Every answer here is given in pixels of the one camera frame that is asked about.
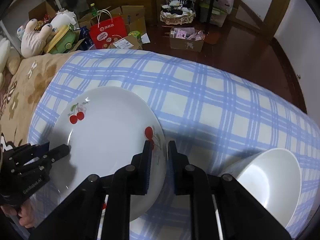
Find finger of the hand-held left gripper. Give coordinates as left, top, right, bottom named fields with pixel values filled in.
left=47, top=144, right=71, bottom=165

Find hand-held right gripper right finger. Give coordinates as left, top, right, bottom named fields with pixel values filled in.
left=168, top=140, right=292, bottom=240

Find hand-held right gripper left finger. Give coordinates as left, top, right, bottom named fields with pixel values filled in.
left=30, top=140, right=155, bottom=240

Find large cherry print plate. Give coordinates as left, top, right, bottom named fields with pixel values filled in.
left=49, top=86, right=167, bottom=200

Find large white printed bowl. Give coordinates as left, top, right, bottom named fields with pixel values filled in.
left=220, top=147, right=302, bottom=233

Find person's left hand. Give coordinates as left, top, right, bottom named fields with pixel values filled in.
left=1, top=197, right=34, bottom=229

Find blue plaid cloth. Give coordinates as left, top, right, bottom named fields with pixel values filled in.
left=27, top=49, right=320, bottom=240

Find tan printed blanket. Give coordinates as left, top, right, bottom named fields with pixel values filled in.
left=0, top=51, right=83, bottom=153

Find green toy case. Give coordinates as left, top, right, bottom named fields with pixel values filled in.
left=46, top=24, right=81, bottom=55

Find plush toys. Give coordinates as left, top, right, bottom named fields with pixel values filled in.
left=17, top=19, right=60, bottom=57

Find blue bag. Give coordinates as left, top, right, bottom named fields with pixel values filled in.
left=74, top=26, right=95, bottom=51

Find labelled cardboard box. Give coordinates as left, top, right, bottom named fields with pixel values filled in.
left=109, top=34, right=143, bottom=51

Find cardboard box of pink packets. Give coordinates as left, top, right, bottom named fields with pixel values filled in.
left=169, top=27, right=206, bottom=53

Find red paper bag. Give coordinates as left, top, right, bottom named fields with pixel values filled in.
left=89, top=10, right=128, bottom=50

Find white plush toy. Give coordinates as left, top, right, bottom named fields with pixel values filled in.
left=51, top=9, right=79, bottom=30

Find wicker basket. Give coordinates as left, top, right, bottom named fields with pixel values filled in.
left=160, top=6, right=197, bottom=26

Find zebra plush toy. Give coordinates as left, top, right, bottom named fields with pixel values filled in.
left=165, top=0, right=196, bottom=12

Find white shopping bag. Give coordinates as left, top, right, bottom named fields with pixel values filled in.
left=200, top=0, right=236, bottom=28

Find small dark table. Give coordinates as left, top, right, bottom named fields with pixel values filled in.
left=184, top=0, right=233, bottom=23

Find wooden door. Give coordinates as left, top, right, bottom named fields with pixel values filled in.
left=235, top=0, right=296, bottom=38

